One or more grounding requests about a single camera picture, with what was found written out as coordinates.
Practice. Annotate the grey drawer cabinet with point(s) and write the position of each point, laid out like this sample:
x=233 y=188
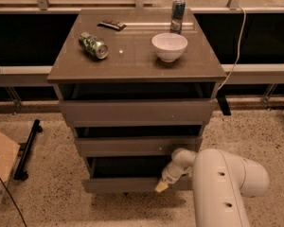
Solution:
x=132 y=71

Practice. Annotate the black metal bar stand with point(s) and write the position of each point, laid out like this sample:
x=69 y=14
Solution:
x=20 y=173

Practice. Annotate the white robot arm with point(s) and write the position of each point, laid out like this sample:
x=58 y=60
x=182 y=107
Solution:
x=220 y=180

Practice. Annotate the green soda can lying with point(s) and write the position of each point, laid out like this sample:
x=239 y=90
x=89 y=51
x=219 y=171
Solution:
x=93 y=45

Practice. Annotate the blue tall can upright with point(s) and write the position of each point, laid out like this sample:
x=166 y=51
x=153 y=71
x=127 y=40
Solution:
x=177 y=14

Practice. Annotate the dark snack bar wrapper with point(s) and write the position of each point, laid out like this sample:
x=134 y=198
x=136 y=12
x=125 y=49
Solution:
x=112 y=25

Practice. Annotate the cardboard box left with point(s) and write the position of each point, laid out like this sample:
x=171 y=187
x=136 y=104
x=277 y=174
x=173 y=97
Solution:
x=8 y=153

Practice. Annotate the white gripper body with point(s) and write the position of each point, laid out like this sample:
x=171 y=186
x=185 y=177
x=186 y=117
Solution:
x=170 y=175

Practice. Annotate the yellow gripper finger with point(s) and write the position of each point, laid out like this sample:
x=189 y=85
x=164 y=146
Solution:
x=161 y=186

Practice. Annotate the grey middle drawer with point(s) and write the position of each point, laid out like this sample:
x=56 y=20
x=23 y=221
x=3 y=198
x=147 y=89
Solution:
x=135 y=146

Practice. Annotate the white ceramic bowl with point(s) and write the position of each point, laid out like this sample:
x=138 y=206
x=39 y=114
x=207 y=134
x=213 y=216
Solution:
x=169 y=46

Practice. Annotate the grey top drawer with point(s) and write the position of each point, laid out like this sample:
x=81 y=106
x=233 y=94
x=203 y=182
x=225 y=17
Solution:
x=136 y=113

